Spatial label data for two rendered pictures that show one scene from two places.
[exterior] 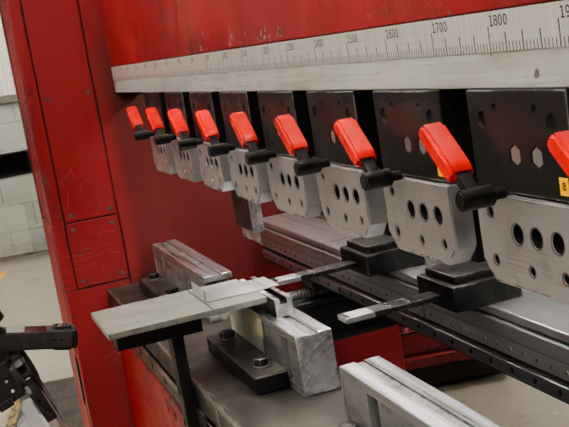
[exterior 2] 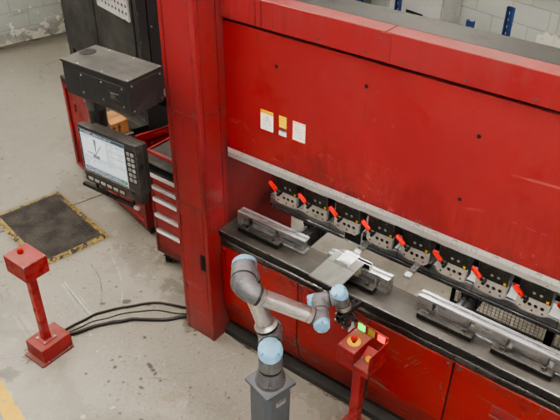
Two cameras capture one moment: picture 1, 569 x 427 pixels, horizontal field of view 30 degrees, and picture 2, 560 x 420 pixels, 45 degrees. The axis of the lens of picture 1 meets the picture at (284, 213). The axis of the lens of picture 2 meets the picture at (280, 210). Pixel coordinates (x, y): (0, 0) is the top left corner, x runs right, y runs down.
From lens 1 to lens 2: 283 cm
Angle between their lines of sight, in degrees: 41
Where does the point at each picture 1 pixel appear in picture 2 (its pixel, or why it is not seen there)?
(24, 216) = not seen: outside the picture
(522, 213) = (532, 302)
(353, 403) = (422, 303)
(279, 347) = (372, 279)
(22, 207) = not seen: outside the picture
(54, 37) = (212, 140)
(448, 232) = (502, 294)
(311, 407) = (392, 298)
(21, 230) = not seen: outside the picture
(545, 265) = (536, 311)
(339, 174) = (452, 267)
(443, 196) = (503, 289)
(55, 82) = (211, 157)
